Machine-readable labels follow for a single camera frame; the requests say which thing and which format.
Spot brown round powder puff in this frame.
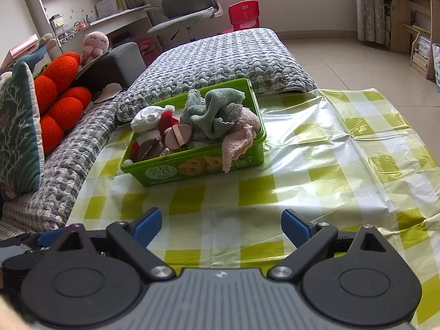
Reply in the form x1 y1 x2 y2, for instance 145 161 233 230
137 138 164 162

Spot white cloth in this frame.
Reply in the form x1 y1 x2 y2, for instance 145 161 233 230
131 106 165 133

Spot pink fluffy towel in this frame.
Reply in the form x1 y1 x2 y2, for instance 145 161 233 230
222 107 260 173

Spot santa claus plush toy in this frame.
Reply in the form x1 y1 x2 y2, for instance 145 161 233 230
122 104 179 165

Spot green grey towel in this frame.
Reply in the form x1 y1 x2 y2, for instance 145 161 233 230
180 88 245 141

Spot grey patterned sofa cover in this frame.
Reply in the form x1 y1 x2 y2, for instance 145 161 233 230
1 92 125 240

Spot dark green embroidered cushion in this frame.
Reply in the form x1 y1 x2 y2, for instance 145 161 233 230
1 63 45 202

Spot yellow checkered plastic tablecloth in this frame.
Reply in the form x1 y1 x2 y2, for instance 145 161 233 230
68 89 439 329

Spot orange carrot plush pillow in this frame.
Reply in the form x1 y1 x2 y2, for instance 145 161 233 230
34 52 92 156

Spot white paper scrap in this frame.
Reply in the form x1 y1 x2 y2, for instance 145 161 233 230
94 83 123 104

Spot grey sofa armrest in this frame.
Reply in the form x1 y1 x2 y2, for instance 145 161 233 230
72 42 146 93

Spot grey quilted mattress cover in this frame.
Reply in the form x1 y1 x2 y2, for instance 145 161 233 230
115 27 317 124

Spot pink box on sofa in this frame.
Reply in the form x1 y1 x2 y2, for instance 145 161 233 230
1 34 39 73

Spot blue rabbit plush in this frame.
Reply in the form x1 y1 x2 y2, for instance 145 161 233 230
12 33 57 74

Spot pink octopus plush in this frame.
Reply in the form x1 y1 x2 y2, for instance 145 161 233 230
81 31 109 66

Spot white desk with shelves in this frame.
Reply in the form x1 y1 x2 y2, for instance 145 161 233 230
25 0 160 59

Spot red plastic stool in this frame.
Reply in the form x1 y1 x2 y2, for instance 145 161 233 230
228 0 260 31

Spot grey curtain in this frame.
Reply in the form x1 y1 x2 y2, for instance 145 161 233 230
356 0 386 45

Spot grey office chair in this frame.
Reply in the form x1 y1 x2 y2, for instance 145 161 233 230
148 0 223 42

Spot wooden shelf unit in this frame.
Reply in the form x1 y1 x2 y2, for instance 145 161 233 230
383 0 439 81

